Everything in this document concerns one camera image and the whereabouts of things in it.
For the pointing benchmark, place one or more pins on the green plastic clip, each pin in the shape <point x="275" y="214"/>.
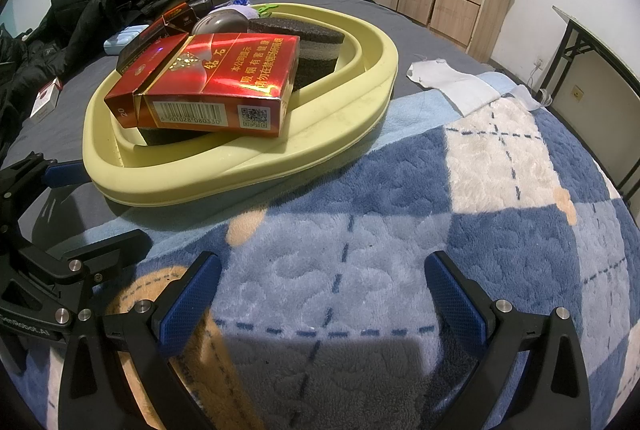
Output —
<point x="266" y="9"/>

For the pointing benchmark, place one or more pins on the bright red cigarette box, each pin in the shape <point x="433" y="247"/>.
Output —
<point x="215" y="80"/>

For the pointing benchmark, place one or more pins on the pale yellow plastic basin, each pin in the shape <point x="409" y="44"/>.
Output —
<point x="325" y="120"/>

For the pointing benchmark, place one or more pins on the small black device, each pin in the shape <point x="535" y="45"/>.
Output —
<point x="200" y="2"/>

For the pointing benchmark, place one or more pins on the blue plaid fleece blanket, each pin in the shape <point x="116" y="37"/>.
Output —
<point x="400" y="210"/>

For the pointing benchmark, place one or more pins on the light blue earbuds case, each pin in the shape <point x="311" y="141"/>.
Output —
<point x="122" y="41"/>

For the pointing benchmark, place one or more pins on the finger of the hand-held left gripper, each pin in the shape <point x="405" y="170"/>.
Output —
<point x="112" y="250"/>
<point x="65" y="173"/>

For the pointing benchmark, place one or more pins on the round silver metal object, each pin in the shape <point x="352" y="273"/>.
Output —
<point x="220" y="22"/>

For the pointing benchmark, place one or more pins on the red and white cigarette box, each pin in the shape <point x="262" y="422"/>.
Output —
<point x="47" y="97"/>

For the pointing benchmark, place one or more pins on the large round dark sponge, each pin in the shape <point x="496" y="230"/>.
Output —
<point x="300" y="32"/>

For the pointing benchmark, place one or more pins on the yellowish wall outlet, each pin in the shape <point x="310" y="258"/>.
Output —
<point x="577" y="93"/>

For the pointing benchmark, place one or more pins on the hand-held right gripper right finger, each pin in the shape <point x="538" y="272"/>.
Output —
<point x="457" y="300"/>

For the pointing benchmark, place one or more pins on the black frame folding table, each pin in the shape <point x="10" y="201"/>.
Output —
<point x="600" y="40"/>

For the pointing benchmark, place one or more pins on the white cloth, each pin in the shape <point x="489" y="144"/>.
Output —
<point x="460" y="85"/>

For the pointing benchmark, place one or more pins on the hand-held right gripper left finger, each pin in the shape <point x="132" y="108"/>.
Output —
<point x="187" y="305"/>

